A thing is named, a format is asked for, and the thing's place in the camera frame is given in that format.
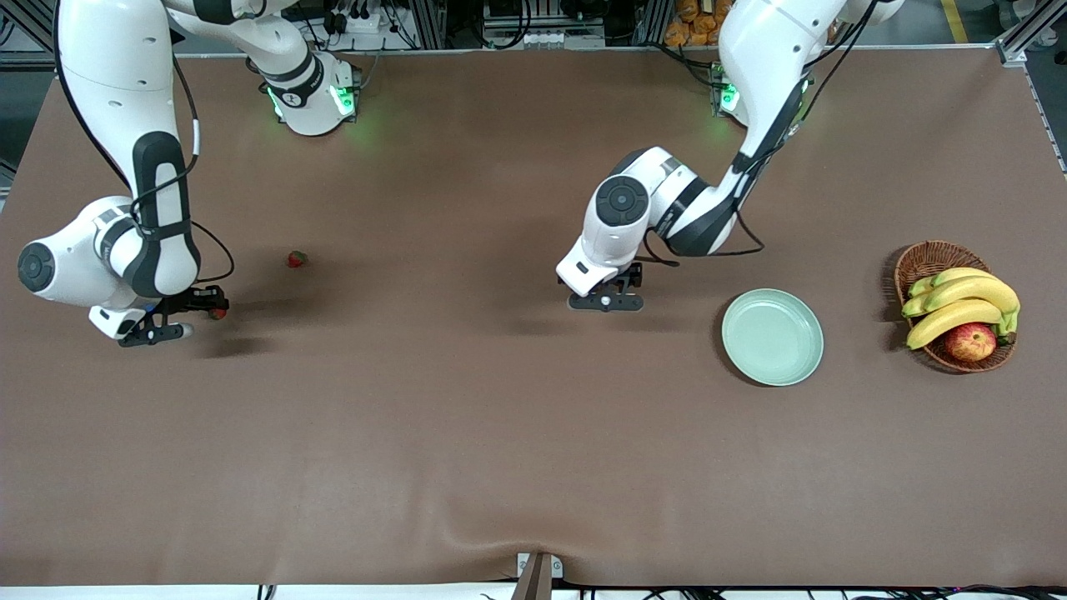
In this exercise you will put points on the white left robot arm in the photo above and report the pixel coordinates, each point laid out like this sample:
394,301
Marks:
775,50

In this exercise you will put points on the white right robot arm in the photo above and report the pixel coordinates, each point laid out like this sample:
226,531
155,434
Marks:
108,67

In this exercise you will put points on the light green round plate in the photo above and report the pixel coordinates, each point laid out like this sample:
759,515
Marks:
771,350

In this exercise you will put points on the brown table cover mat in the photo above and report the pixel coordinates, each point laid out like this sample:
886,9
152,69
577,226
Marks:
500,433

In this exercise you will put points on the white connector block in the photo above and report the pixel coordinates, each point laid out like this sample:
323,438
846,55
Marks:
550,38

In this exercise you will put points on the orange bread rolls pile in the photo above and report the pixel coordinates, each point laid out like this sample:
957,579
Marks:
692,25

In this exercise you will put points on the brown wicker basket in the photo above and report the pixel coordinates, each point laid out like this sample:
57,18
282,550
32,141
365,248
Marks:
929,258

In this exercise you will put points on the white power strip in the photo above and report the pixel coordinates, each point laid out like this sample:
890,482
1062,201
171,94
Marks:
363,23

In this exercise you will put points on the yellow banana bunch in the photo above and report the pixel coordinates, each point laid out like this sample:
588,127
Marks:
967,292

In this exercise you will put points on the red yellow apple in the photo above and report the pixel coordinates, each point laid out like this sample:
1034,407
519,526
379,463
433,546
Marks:
969,342

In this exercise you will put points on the aluminium frame post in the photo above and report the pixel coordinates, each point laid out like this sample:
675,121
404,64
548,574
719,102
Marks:
650,21
429,21

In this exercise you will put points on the silver table edge rail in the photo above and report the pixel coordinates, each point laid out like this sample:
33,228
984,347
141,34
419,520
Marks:
500,52

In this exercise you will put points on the silver metal table bracket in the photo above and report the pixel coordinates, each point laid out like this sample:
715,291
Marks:
523,567

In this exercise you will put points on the brown camera pole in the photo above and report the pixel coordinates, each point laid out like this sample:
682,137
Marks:
535,585

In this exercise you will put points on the aluminium frame corner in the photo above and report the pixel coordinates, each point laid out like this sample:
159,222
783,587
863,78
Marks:
1013,52

